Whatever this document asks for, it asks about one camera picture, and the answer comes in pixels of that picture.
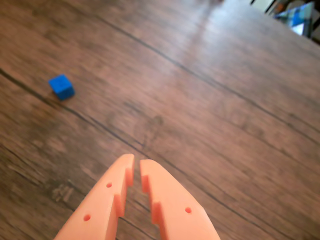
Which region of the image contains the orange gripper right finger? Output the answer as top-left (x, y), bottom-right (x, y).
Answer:
top-left (139, 159), bottom-right (221, 240)

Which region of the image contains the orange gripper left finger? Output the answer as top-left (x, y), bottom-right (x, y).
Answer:
top-left (53, 153), bottom-right (135, 240)

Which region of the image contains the blue cube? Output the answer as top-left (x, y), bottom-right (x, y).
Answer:
top-left (47, 73), bottom-right (76, 102)

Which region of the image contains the blue cloth bundle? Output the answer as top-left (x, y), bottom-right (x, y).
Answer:
top-left (273, 1), bottom-right (315, 38)

